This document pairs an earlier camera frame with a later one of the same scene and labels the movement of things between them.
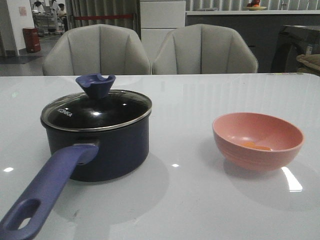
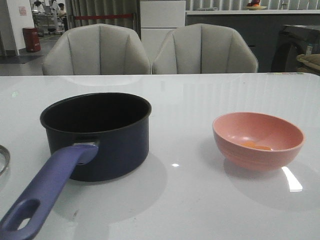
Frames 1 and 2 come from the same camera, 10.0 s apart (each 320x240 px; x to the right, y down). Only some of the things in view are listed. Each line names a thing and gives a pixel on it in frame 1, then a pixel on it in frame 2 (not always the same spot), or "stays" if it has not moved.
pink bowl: [256, 142] stays
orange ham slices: [252, 145] stays
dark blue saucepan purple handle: [93, 155] stays
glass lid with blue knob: [97, 108] → [3, 149]
